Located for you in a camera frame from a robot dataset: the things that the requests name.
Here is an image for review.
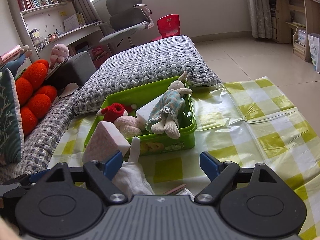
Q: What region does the left window curtain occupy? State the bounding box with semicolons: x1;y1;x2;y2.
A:
73;0;100;24

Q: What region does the pink octopus plush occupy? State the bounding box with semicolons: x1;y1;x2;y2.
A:
49;43;69;69

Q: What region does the red plastic child chair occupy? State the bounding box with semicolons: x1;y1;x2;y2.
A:
151;14;181;42

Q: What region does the grey checkered sofa cover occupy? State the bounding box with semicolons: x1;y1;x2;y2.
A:
1;92;78;182

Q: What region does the wooden desk shelf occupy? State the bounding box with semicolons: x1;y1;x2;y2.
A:
269;0;319;61

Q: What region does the torn white paper piece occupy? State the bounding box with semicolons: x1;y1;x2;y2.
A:
59;82;79;98

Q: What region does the white paper shopping bag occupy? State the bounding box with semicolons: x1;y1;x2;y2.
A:
308;33;320;73

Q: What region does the white pink sponge block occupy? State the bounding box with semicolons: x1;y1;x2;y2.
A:
82;121;131;164

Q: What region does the pink knotted plush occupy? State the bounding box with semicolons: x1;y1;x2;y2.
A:
114;115;145;138

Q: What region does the red white plush toy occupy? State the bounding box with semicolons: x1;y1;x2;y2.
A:
97;103;137;122

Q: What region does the green checkered plastic tablecloth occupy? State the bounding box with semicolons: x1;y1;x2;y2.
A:
47;76;320;240

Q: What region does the white bookshelf desk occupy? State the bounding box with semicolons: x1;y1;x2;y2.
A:
7;0;104;62

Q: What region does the green plastic storage box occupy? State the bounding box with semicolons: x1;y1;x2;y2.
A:
82;73;196;160

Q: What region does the teal patterned pillow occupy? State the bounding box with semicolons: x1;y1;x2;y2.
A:
0;69;24;166

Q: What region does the bunny doll in blue dress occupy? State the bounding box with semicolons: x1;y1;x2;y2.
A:
145;70;193;139

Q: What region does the grey quilted cushion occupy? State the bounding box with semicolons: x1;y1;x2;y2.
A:
73;35;221;115

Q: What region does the brown powder puff near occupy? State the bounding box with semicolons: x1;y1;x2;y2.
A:
163;184;186;196

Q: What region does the blue plush toy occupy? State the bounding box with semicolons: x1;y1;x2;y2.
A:
1;45;33;77

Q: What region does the grey floral curtain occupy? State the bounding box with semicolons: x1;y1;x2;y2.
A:
247;0;272;39

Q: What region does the white cloth rabbit toy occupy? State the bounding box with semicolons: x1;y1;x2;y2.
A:
112;137;155;199

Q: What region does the orange ball plush cushion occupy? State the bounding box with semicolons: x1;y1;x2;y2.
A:
15;59;57;136

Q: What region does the grey office chair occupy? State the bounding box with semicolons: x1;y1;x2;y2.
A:
99;0;154;48

